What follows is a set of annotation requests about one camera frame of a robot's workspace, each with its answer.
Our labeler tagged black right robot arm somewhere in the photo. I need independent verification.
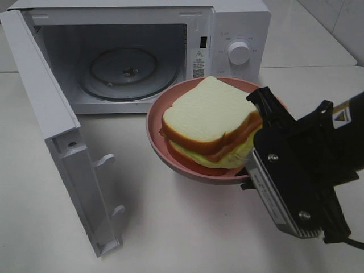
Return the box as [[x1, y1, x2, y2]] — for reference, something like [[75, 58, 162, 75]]
[[241, 87, 363, 249]]

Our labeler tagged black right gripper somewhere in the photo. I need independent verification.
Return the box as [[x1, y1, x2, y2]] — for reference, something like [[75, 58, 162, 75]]
[[240, 86, 360, 243]]

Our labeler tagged white microwave door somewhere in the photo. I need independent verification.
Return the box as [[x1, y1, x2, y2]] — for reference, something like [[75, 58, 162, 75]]
[[1, 10, 125, 257]]

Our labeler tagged upper white power knob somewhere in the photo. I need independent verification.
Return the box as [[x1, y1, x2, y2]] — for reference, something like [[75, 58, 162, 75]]
[[227, 40, 251, 65]]

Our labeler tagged white microwave oven body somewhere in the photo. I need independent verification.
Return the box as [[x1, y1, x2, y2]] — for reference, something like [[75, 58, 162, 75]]
[[7, 1, 271, 114]]

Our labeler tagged glass microwave turntable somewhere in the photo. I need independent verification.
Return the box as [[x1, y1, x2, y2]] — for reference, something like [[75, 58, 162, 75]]
[[80, 47, 180, 102]]

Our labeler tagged pink round plate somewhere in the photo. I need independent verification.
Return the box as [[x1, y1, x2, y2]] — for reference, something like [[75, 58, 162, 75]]
[[146, 77, 288, 185]]

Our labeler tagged white bread sandwich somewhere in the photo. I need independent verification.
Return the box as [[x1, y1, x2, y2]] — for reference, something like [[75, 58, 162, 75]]
[[160, 76, 262, 176]]

